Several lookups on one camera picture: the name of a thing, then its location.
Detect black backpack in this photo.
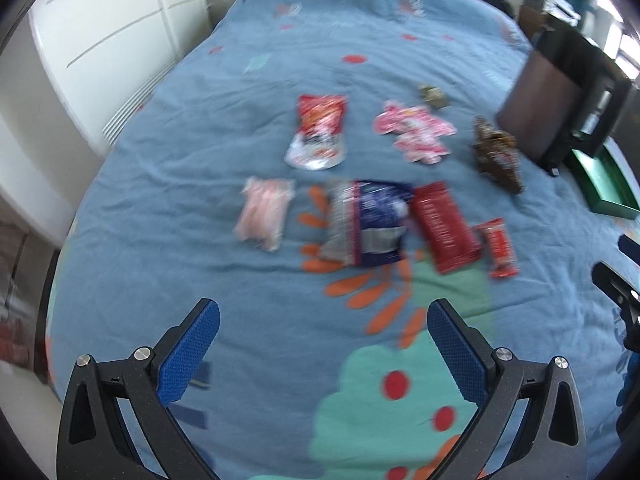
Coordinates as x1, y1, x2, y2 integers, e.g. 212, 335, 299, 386
482, 0, 515, 18

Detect pink white candy packets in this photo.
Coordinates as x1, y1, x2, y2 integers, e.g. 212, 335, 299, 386
373, 101, 457, 165

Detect red and white snack bag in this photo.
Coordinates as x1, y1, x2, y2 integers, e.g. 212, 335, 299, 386
285, 94, 347, 170

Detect dark red snack packet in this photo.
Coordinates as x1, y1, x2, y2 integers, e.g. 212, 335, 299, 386
410, 181, 482, 274

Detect dark brown box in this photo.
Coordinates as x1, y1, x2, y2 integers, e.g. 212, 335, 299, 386
496, 15, 634, 174

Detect small olive snack wrapper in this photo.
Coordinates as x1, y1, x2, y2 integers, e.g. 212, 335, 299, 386
419, 84, 450, 110

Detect wooden drawer cabinet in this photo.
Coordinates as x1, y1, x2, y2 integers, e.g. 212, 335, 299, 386
518, 6, 548, 44

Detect blue patterned bedspread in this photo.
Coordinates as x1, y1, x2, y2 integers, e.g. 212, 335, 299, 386
47, 0, 639, 479

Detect small red snack bar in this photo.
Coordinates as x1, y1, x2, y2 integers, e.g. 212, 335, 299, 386
474, 218, 520, 278

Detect brown crinkled snack bag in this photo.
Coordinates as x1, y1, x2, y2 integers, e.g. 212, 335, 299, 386
472, 117, 524, 195

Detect blue and silver snack bag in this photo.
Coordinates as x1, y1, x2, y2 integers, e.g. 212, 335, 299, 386
320, 180, 414, 268

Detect white wardrobe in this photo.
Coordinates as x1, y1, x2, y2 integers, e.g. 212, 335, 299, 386
29, 0, 210, 155

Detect green metal tray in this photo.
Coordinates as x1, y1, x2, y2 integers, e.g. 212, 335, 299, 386
565, 144, 639, 220

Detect pale pink snack packet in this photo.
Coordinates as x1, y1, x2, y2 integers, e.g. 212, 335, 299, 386
234, 177, 295, 252

